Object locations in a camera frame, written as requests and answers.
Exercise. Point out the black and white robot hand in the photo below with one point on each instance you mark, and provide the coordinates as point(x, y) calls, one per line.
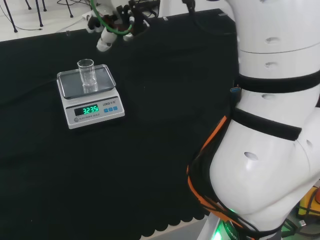
point(107, 37)

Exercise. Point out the small clear glass beaker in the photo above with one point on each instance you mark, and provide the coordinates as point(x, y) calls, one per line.
point(88, 77)

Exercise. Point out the white electronic balance steel pan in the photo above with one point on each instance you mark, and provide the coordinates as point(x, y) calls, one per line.
point(92, 110)

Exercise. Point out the black tripod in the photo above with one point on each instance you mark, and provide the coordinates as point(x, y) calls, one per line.
point(10, 17)
point(40, 12)

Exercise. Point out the black bench cloth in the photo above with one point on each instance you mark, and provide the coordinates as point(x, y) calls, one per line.
point(150, 137)

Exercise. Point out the blue usb plug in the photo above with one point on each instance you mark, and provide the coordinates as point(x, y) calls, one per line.
point(235, 90)

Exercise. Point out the yellow stop button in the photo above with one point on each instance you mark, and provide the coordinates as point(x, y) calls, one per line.
point(308, 202)

